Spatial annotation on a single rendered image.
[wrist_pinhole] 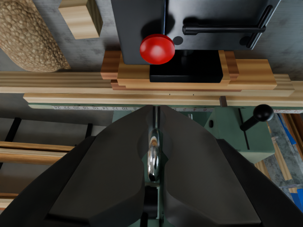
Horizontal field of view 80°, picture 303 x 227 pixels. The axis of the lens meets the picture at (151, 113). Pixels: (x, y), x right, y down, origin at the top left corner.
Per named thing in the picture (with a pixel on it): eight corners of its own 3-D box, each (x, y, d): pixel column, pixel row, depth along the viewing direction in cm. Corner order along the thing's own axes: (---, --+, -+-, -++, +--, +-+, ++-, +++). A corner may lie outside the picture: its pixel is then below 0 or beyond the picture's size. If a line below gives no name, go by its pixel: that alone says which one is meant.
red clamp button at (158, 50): (176, 30, 15) (176, 39, 14) (173, 59, 17) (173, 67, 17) (138, 30, 15) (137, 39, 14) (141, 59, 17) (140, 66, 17)
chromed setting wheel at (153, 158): (161, 117, 39) (161, 177, 33) (160, 138, 50) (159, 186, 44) (147, 117, 39) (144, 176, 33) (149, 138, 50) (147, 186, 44)
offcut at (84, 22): (80, 24, 27) (75, 39, 25) (65, -7, 23) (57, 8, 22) (103, 22, 27) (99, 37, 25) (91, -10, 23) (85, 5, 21)
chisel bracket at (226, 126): (260, 97, 27) (277, 153, 23) (227, 134, 39) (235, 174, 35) (210, 97, 28) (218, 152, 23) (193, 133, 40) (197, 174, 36)
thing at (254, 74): (267, 58, 32) (277, 84, 29) (263, 64, 33) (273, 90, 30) (128, 57, 32) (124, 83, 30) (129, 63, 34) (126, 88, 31)
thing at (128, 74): (222, 43, 29) (231, 79, 25) (219, 50, 30) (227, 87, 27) (122, 42, 30) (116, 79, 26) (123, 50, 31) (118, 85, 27)
